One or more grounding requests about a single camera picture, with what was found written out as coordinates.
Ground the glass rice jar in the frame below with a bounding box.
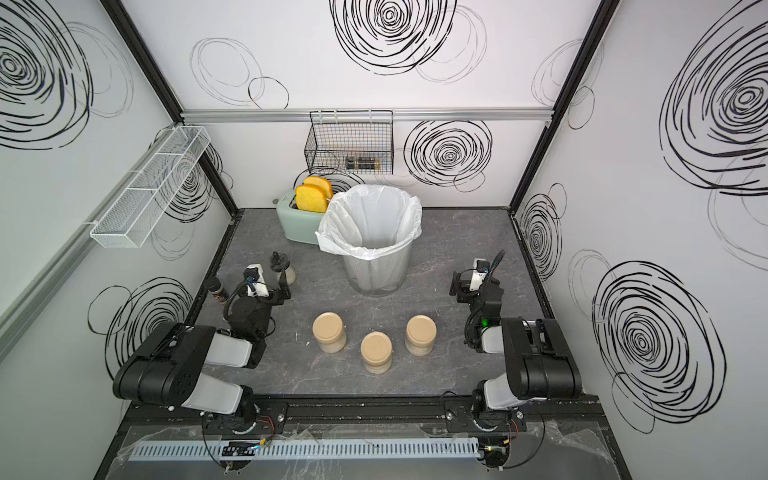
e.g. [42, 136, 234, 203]
[405, 315, 437, 356]

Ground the beige jar lid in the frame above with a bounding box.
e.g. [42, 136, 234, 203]
[406, 315, 437, 347]

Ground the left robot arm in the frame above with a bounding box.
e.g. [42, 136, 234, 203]
[113, 251, 296, 435]

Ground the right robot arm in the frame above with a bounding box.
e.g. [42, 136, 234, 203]
[449, 250, 583, 431]

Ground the rice jar left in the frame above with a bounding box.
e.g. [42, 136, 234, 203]
[312, 312, 347, 354]

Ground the rice jar middle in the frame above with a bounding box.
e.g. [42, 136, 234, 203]
[360, 331, 393, 374]

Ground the small bottle black pump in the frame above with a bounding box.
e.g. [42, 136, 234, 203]
[284, 265, 297, 285]

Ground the dark spice bottle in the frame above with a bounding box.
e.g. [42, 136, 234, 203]
[203, 276, 229, 304]

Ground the mint green toaster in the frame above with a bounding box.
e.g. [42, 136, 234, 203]
[276, 191, 324, 245]

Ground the front yellow toast slice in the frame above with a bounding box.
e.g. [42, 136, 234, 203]
[295, 185, 329, 213]

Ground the yellow toast slice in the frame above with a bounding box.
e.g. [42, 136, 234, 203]
[303, 176, 334, 199]
[295, 185, 329, 213]

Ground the white trash bag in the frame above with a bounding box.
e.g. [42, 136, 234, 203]
[315, 184, 422, 261]

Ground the rear yellow toast slice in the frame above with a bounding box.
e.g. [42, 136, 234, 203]
[303, 176, 334, 199]

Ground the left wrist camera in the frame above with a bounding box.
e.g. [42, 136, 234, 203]
[244, 263, 270, 298]

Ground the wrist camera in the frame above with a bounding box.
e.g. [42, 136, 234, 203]
[469, 258, 490, 291]
[244, 263, 270, 298]

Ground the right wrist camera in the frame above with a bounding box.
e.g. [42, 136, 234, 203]
[469, 258, 490, 291]

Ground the white mesh wall shelf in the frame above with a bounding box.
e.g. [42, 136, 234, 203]
[90, 126, 210, 249]

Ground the bottle in wire basket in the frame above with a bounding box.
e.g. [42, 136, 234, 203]
[344, 156, 381, 173]

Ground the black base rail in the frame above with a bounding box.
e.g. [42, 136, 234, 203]
[124, 393, 605, 434]

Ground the black wire wall basket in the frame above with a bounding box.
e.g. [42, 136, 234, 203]
[304, 109, 395, 175]

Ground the white slotted cable duct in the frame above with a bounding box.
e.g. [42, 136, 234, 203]
[128, 438, 481, 462]

